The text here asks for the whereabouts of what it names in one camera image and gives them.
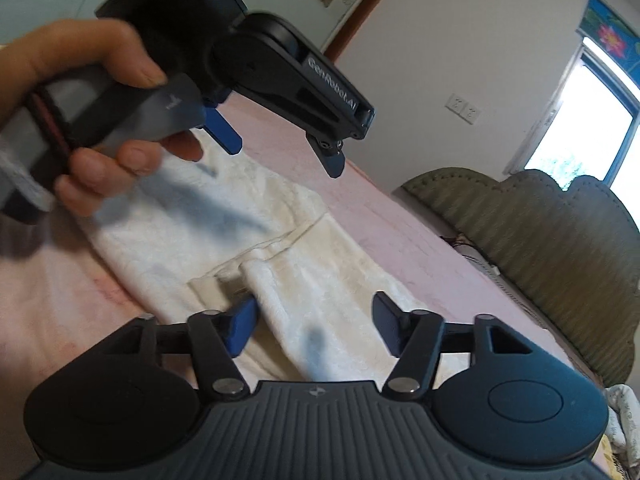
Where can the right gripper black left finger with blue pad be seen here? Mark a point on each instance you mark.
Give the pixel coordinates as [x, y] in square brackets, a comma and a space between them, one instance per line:
[211, 339]

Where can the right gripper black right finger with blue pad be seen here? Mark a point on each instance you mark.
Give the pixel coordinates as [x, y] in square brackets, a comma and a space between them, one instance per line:
[417, 339]

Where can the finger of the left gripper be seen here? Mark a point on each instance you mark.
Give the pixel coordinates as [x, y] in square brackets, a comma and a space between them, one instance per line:
[331, 158]
[221, 131]

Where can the cream white fleece pants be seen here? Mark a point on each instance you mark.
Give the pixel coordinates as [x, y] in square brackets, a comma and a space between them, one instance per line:
[204, 235]

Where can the person's left hand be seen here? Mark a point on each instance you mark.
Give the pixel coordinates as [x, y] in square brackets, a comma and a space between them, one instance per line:
[63, 45]

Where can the pink bed blanket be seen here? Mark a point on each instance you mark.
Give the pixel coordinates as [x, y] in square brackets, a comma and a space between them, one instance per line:
[59, 297]

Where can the olive green padded headboard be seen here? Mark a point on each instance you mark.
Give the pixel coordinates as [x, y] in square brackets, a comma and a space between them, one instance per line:
[573, 252]

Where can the white crumpled cloth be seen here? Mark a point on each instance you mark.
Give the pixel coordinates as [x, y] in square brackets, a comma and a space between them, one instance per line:
[618, 451]

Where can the bright window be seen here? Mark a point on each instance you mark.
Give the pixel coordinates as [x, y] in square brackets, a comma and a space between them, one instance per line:
[588, 126]

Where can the white wall socket plate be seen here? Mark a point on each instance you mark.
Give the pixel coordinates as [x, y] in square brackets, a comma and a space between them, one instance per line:
[461, 107]

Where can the brown wooden door frame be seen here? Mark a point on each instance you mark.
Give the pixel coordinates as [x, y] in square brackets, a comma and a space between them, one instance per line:
[347, 31]

